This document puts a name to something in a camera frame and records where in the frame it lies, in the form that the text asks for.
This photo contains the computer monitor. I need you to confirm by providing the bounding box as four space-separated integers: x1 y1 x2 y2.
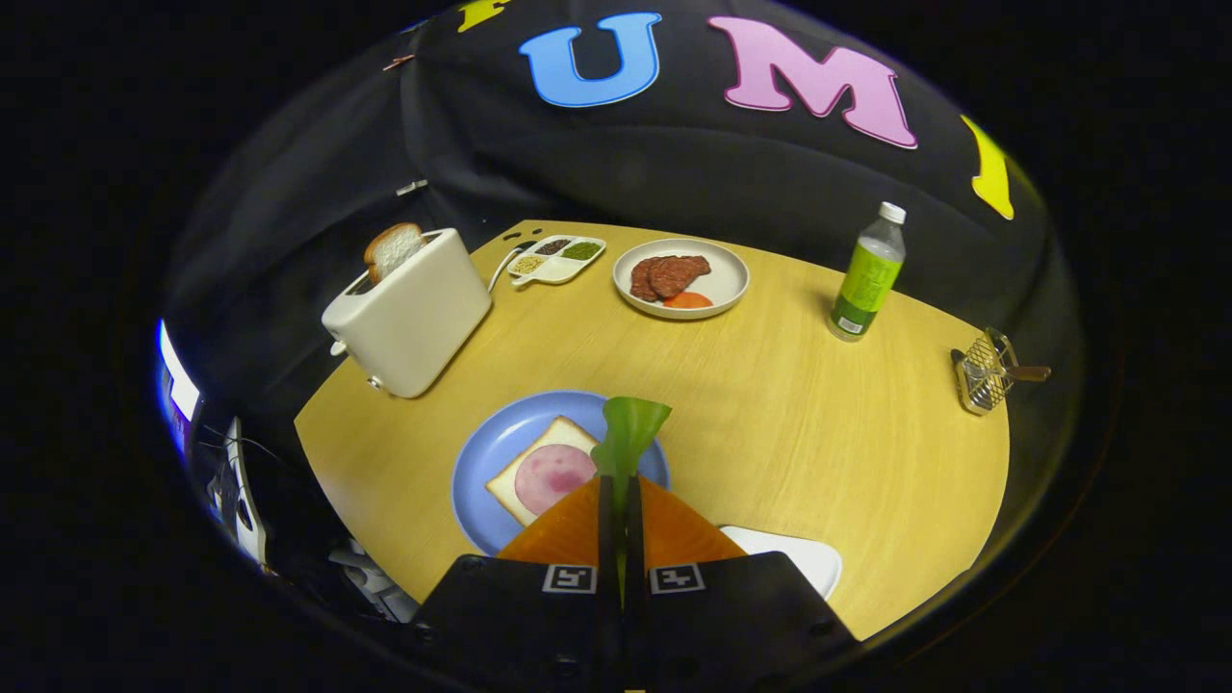
156 320 201 453

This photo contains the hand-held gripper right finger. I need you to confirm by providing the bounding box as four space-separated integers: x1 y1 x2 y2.
624 475 858 693

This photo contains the white round plate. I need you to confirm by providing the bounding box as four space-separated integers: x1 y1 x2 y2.
613 238 751 320

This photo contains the white toaster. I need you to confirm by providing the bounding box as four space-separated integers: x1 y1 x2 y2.
321 227 493 399

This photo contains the pink ham slice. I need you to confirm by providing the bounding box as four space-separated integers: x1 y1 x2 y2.
514 444 598 517

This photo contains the white divided condiment tray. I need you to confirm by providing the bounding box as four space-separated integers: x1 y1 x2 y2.
507 235 607 288

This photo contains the green label plastic bottle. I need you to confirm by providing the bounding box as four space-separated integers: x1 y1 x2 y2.
827 201 908 343

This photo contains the large brown meat slice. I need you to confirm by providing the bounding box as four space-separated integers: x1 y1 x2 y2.
648 255 712 299

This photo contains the toasted bread slice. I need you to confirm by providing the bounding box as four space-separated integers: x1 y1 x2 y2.
364 222 426 285

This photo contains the white side table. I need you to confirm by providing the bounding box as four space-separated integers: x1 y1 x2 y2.
207 419 270 569

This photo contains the black backdrop cloth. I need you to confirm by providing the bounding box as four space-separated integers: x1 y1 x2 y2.
164 0 1084 453

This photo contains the green lettuce leaf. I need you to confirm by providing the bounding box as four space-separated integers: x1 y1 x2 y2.
591 396 673 511

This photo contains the blue round plate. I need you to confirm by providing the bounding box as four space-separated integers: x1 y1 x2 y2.
451 390 672 557

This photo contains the white toaster cable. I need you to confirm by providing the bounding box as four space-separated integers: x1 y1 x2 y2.
486 245 521 295

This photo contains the wire mesh utensil holder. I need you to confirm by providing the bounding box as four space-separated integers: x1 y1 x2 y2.
951 327 1016 417

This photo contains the white bread slice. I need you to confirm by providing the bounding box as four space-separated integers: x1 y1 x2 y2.
484 416 603 527

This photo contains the white square plate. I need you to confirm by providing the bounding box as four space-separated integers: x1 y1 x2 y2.
720 525 843 600

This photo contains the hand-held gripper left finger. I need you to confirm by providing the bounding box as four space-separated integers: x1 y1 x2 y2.
412 475 625 693

